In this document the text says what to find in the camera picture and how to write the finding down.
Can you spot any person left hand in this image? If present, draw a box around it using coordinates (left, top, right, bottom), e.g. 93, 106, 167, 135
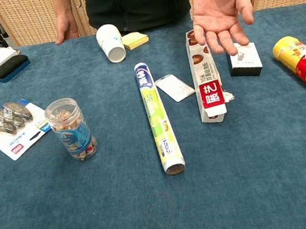
189, 0, 260, 60

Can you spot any clear plastic snack jar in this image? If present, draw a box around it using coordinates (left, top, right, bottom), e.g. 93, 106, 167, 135
43, 94, 101, 166

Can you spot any small white black box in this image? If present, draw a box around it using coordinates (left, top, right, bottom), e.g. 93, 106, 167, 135
226, 40, 265, 80

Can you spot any person torso black jacket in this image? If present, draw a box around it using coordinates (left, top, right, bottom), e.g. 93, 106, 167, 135
78, 0, 195, 39

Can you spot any white paper cup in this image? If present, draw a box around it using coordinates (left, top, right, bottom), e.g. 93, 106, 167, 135
94, 22, 128, 65

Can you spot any blue tablecloth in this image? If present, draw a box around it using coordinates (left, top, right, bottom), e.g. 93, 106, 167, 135
0, 3, 306, 229

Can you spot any person right hand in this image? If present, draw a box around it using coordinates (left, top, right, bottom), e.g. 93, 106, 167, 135
51, 12, 81, 45

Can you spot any yellow snack bag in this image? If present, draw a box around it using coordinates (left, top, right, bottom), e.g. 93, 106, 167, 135
271, 34, 306, 110

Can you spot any person right forearm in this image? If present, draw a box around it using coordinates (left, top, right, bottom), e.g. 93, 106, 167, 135
50, 0, 74, 18

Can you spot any green white cling film roll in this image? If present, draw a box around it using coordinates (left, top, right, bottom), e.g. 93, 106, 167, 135
133, 58, 187, 178

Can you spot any yellow sticky note pad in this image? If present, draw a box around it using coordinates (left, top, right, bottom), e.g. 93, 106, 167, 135
120, 30, 151, 52

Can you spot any black rectangular case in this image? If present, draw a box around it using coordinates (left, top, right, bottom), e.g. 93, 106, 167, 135
0, 53, 33, 84

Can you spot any white plastic card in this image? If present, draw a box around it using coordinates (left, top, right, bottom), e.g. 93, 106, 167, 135
154, 71, 197, 105

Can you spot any long white red baking paper box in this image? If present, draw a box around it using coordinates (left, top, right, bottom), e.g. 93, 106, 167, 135
184, 25, 238, 126

